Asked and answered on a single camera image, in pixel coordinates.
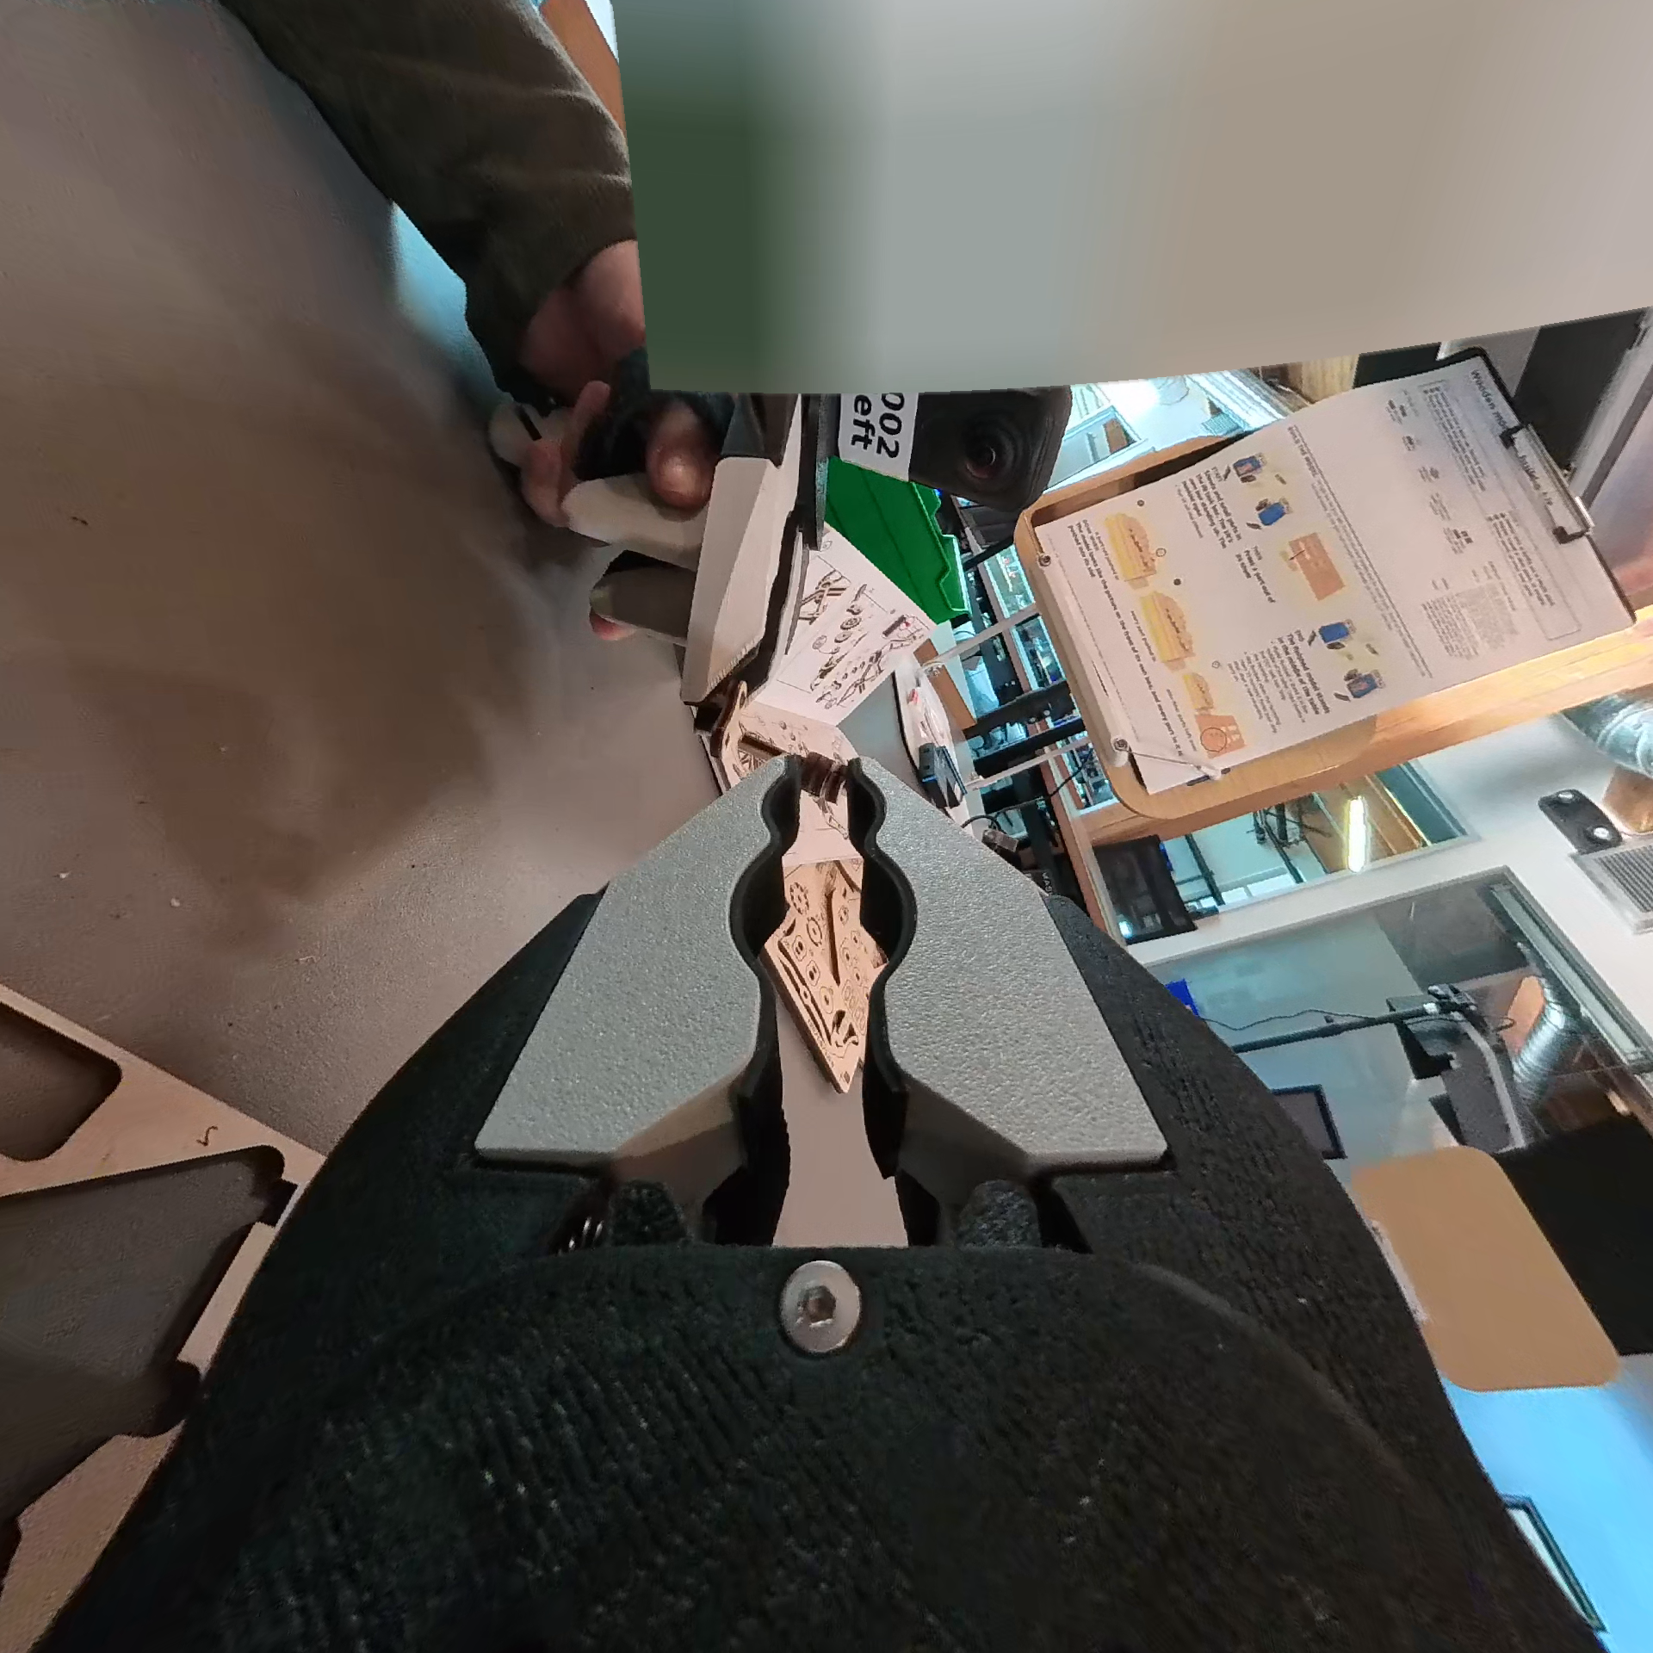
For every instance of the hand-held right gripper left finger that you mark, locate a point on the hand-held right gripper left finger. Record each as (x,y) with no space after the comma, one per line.
(620,1035)

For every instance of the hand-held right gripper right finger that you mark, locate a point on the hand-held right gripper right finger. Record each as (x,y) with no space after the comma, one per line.
(1021,1035)

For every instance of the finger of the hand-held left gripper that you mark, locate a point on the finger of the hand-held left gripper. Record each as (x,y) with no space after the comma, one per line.
(740,568)

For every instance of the small wooden axle part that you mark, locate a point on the small wooden axle part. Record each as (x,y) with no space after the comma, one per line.
(827,776)

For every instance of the person's left forearm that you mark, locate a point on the person's left forearm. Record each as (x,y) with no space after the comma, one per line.
(457,131)

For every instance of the wooden model parts sheet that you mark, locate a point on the wooden model parts sheet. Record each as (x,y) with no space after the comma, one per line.
(827,952)

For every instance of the person's left hand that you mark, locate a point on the person's left hand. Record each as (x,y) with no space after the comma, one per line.
(581,324)

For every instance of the open instruction booklet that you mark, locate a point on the open instruction booklet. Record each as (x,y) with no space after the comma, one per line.
(838,633)

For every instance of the green plastic bin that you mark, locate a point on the green plastic bin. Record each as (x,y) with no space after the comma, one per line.
(893,535)

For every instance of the small black device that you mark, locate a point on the small black device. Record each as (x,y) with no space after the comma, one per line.
(943,776)

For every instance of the printed instruction sheet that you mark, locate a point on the printed instruction sheet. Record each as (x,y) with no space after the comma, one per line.
(1356,582)

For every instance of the wooden clipboard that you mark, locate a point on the wooden clipboard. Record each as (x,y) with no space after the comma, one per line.
(1420,736)

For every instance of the tan cardboard piece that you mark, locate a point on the tan cardboard piece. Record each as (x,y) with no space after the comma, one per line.
(1481,1264)

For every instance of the white vent grille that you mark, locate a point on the white vent grille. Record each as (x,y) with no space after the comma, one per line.
(1622,880)

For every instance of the empty wooden sheet frame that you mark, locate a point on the empty wooden sheet frame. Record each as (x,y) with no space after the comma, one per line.
(171,1109)

